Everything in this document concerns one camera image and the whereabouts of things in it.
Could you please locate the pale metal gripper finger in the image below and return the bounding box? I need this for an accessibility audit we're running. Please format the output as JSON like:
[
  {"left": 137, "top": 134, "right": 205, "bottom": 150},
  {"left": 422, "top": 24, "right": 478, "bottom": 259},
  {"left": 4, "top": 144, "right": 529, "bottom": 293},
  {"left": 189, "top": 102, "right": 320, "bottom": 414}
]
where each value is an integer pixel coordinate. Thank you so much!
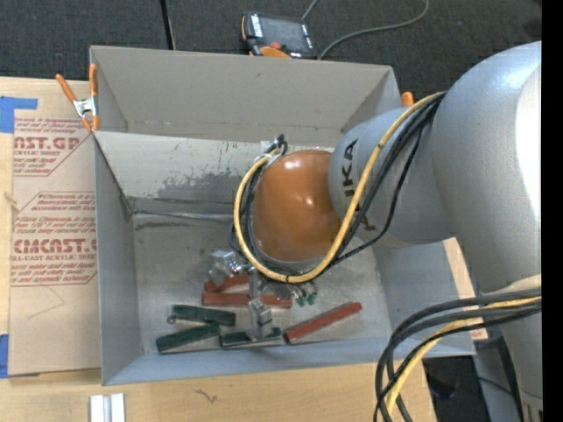
[
  {"left": 208, "top": 249, "right": 245, "bottom": 287},
  {"left": 245, "top": 300, "right": 275, "bottom": 340}
]

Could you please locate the red-brown flat block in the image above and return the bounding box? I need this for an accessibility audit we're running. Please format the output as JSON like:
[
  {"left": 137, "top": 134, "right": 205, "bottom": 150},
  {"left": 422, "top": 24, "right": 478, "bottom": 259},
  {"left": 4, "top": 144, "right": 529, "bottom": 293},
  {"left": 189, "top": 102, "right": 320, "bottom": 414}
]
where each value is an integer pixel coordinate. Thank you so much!
[
  {"left": 201, "top": 291, "right": 294, "bottom": 310},
  {"left": 282, "top": 301, "right": 363, "bottom": 346},
  {"left": 203, "top": 273, "right": 252, "bottom": 294}
]

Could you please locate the dark green flat block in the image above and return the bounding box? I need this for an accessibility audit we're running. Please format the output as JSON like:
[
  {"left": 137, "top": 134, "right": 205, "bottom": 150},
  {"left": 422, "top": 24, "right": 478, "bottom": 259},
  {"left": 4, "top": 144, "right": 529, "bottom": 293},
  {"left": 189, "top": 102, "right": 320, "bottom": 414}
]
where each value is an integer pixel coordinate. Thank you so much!
[
  {"left": 155, "top": 323, "right": 222, "bottom": 355},
  {"left": 219, "top": 327, "right": 283, "bottom": 350},
  {"left": 167, "top": 303, "right": 238, "bottom": 328}
]

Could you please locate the grey metal bin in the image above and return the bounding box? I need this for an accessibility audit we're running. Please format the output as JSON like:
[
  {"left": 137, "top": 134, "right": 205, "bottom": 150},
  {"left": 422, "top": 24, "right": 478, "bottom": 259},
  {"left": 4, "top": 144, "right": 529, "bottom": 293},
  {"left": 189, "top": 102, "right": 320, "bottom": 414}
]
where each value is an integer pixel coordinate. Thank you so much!
[{"left": 89, "top": 45, "right": 477, "bottom": 387}]

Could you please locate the brown cardboard board red print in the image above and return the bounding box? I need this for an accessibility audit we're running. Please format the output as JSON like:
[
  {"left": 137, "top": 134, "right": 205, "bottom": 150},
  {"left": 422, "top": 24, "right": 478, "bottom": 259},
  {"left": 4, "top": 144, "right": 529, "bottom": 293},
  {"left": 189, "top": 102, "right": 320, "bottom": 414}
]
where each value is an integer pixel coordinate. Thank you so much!
[{"left": 0, "top": 76, "right": 103, "bottom": 380}]

